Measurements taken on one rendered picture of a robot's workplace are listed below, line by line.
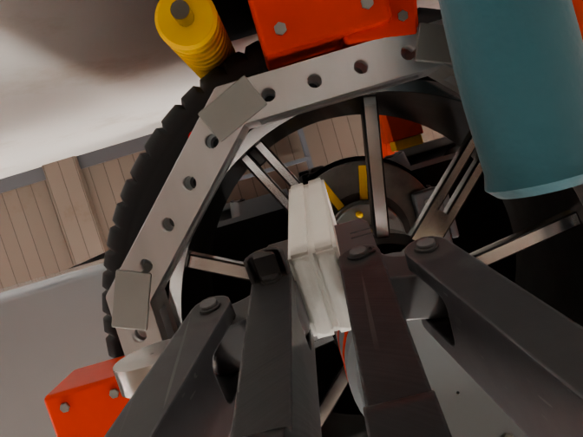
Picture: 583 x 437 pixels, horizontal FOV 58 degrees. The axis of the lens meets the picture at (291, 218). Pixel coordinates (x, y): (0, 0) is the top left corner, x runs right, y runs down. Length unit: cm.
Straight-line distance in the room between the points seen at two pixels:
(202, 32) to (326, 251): 39
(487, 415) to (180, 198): 31
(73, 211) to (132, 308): 462
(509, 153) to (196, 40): 29
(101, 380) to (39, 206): 482
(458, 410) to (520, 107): 21
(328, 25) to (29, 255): 506
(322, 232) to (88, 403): 44
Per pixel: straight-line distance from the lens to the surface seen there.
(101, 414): 57
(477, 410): 40
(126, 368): 30
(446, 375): 39
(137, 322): 53
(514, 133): 41
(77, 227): 513
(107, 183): 510
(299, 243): 16
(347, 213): 105
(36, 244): 540
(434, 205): 62
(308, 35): 50
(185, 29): 52
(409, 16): 52
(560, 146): 41
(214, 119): 50
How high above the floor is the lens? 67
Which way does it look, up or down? 5 degrees up
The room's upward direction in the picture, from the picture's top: 164 degrees clockwise
